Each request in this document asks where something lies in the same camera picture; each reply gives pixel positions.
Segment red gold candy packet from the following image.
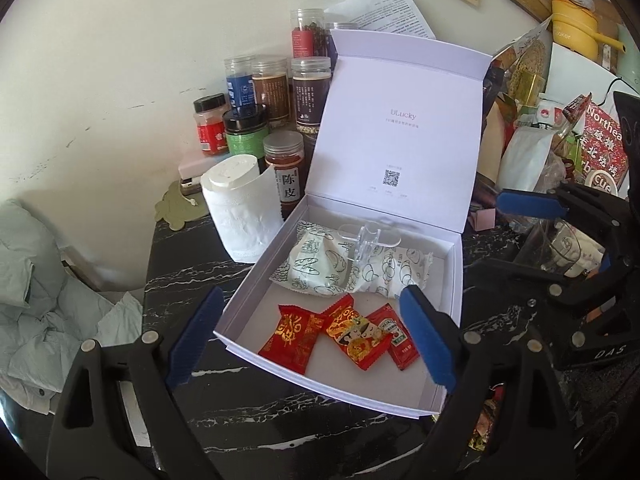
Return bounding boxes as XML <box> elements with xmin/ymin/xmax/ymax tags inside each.
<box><xmin>258</xmin><ymin>304</ymin><xmax>328</xmax><ymax>375</ymax></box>

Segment red label tall jar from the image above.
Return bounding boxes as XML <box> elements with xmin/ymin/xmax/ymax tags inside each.
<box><xmin>291</xmin><ymin>9</ymin><xmax>326</xmax><ymax>58</ymax></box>

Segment red yellow snack packet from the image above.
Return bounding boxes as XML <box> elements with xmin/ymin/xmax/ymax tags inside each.
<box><xmin>321</xmin><ymin>294</ymin><xmax>392</xmax><ymax>370</ymax></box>

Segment Heinz ketchup sachet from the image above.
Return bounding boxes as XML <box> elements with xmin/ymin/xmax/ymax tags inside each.
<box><xmin>367</xmin><ymin>304</ymin><xmax>419</xmax><ymax>370</ymax></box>

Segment white patterned pouch right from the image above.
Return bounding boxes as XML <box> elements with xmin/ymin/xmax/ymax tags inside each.
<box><xmin>345</xmin><ymin>247</ymin><xmax>433</xmax><ymax>299</ymax></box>

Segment white patterned pouch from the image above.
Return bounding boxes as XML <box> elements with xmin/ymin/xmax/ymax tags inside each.
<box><xmin>345</xmin><ymin>247</ymin><xmax>433</xmax><ymax>299</ymax></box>
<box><xmin>270</xmin><ymin>221</ymin><xmax>355</xmax><ymax>296</ymax></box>

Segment brown label clear jar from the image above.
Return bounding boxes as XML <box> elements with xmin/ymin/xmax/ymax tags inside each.
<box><xmin>252</xmin><ymin>55</ymin><xmax>291</xmax><ymax>129</ymax></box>

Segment pink small block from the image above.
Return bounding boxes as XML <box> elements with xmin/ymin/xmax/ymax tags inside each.
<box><xmin>469</xmin><ymin>208</ymin><xmax>496</xmax><ymax>232</ymax></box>

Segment white gift box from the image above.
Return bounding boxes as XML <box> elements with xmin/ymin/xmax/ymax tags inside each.
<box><xmin>215</xmin><ymin>30</ymin><xmax>491</xmax><ymax>418</ymax></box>

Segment white patterned pouch left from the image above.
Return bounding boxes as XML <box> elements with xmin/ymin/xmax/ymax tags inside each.
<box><xmin>270</xmin><ymin>221</ymin><xmax>355</xmax><ymax>296</ymax></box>

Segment brown paper bag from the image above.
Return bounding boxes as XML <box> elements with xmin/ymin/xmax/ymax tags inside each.
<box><xmin>477</xmin><ymin>99</ymin><xmax>511</xmax><ymax>183</ymax></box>

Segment red Northeast barbecue bag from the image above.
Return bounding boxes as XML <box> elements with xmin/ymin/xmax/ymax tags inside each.
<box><xmin>565</xmin><ymin>102</ymin><xmax>628</xmax><ymax>195</ymax></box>

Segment snack bag with waffle picture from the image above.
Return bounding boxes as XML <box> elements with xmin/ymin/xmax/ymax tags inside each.
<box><xmin>490</xmin><ymin>18</ymin><xmax>551</xmax><ymax>102</ymax></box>

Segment red chili jar white label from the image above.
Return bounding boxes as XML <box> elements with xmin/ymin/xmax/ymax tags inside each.
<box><xmin>264</xmin><ymin>130</ymin><xmax>306</xmax><ymax>219</ymax></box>

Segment dark label clear jar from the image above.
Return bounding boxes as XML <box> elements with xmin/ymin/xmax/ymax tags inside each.
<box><xmin>291</xmin><ymin>56</ymin><xmax>332</xmax><ymax>134</ymax></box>

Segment yellow pot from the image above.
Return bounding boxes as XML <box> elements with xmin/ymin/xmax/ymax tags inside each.
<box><xmin>551</xmin><ymin>0</ymin><xmax>627</xmax><ymax>62</ymax></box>

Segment blue label clear jar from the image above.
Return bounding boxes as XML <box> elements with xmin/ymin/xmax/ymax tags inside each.
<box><xmin>224</xmin><ymin>55</ymin><xmax>255</xmax><ymax>108</ymax></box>

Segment printed white paper sheet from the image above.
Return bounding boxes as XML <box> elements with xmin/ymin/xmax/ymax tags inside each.
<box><xmin>324</xmin><ymin>0</ymin><xmax>436</xmax><ymax>39</ymax></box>

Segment green label black jar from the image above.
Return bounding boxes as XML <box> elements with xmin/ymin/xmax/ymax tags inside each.
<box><xmin>222</xmin><ymin>104</ymin><xmax>269</xmax><ymax>172</ymax></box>

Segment green leaf coaster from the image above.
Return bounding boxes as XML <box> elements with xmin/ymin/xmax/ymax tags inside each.
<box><xmin>154</xmin><ymin>181</ymin><xmax>208</xmax><ymax>232</ymax></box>

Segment glass mug with cartoon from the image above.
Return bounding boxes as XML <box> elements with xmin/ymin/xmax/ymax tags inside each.
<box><xmin>515</xmin><ymin>220</ymin><xmax>582</xmax><ymax>275</ymax></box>

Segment light green puffer jacket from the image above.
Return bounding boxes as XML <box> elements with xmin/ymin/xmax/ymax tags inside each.
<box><xmin>1</xmin><ymin>200</ymin><xmax>142</xmax><ymax>415</ymax></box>

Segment white tissue roll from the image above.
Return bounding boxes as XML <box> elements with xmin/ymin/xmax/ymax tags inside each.
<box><xmin>201</xmin><ymin>154</ymin><xmax>283</xmax><ymax>263</ymax></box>

